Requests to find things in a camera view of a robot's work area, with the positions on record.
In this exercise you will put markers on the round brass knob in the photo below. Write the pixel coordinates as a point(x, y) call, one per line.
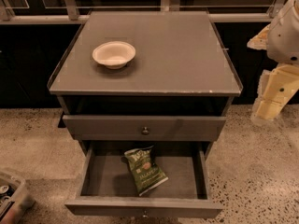
point(145, 214)
point(145, 131)

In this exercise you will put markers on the grey open middle drawer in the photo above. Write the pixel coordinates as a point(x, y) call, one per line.
point(107, 187)

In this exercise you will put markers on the grey top drawer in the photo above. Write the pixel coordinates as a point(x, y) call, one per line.
point(129, 128)

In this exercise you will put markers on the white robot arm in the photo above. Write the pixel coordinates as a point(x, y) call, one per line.
point(280, 40)

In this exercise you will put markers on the green jalapeno chip bag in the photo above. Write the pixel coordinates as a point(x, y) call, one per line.
point(146, 173)

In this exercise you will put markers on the clear plastic storage bin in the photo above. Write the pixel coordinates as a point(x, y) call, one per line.
point(17, 201)

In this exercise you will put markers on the round brass top knob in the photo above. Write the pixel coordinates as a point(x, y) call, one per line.
point(145, 131)

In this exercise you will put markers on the round brass middle knob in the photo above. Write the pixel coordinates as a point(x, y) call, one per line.
point(145, 214)

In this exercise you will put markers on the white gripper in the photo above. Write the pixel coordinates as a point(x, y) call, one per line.
point(284, 39)

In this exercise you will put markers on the metal railing frame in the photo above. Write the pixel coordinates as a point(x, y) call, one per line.
point(76, 11)

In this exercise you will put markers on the soda can in bin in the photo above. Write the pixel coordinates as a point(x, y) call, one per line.
point(4, 190)

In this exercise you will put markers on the grey wooden drawer cabinet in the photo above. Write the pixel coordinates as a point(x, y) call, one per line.
point(180, 67)

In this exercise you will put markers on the white paper bowl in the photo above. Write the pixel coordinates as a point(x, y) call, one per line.
point(114, 54)

